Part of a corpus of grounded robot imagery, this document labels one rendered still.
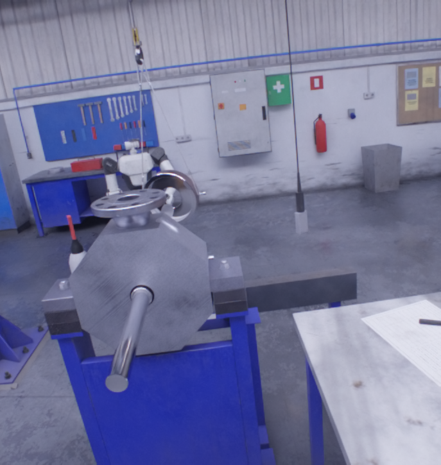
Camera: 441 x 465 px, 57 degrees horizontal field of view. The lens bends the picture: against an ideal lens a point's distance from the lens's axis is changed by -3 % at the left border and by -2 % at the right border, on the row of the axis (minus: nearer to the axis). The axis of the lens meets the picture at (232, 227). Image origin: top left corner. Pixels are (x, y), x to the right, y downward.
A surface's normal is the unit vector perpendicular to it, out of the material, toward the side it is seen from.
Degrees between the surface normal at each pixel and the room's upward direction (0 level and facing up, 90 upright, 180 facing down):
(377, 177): 93
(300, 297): 90
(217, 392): 90
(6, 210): 90
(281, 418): 0
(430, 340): 0
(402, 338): 0
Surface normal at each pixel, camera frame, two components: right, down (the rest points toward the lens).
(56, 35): 0.04, 0.32
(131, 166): 0.31, 0.20
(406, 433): -0.11, -0.94
